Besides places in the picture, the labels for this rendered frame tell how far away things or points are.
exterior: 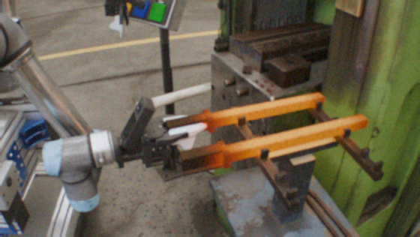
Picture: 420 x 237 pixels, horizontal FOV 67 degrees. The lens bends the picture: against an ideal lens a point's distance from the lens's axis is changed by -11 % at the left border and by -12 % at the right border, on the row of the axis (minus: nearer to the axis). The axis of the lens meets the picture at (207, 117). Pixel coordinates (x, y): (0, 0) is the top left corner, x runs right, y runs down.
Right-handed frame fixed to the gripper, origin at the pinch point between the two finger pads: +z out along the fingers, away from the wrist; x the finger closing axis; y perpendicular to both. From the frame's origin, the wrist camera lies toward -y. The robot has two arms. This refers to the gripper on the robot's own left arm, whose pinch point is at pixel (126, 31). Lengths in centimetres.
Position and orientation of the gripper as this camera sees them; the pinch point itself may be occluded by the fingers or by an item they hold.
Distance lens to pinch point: 153.9
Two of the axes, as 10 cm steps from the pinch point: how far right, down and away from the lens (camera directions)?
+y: -10.0, 0.2, -0.4
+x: 0.4, 5.7, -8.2
